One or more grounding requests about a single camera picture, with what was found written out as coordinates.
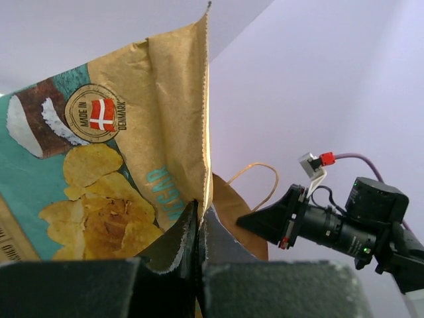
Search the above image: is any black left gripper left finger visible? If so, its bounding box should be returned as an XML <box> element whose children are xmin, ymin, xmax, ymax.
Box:
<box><xmin>1</xmin><ymin>201</ymin><xmax>198</xmax><ymax>317</ymax></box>

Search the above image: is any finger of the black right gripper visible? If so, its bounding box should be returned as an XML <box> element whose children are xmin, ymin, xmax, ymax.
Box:
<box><xmin>236</xmin><ymin>185</ymin><xmax>303</xmax><ymax>247</ymax></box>

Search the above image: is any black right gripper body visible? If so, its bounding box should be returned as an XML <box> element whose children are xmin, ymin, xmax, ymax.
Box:
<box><xmin>278</xmin><ymin>187</ymin><xmax>376</xmax><ymax>257</ymax></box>

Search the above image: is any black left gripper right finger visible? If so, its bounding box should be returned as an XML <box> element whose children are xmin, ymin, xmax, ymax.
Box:
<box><xmin>198</xmin><ymin>207</ymin><xmax>372</xmax><ymax>318</ymax></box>

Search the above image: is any red brown paper bag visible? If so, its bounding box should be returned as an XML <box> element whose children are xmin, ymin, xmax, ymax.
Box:
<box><xmin>195</xmin><ymin>162</ymin><xmax>280</xmax><ymax>318</ymax></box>

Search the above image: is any tan kraft snack bag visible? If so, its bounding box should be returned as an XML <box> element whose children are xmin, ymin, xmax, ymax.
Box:
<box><xmin>1</xmin><ymin>17</ymin><xmax>213</xmax><ymax>261</ymax></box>

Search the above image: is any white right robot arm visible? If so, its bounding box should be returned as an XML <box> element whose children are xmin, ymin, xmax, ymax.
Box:
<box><xmin>237</xmin><ymin>177</ymin><xmax>423</xmax><ymax>294</ymax></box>

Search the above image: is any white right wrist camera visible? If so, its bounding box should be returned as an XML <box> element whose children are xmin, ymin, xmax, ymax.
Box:
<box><xmin>298</xmin><ymin>152</ymin><xmax>335</xmax><ymax>198</ymax></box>

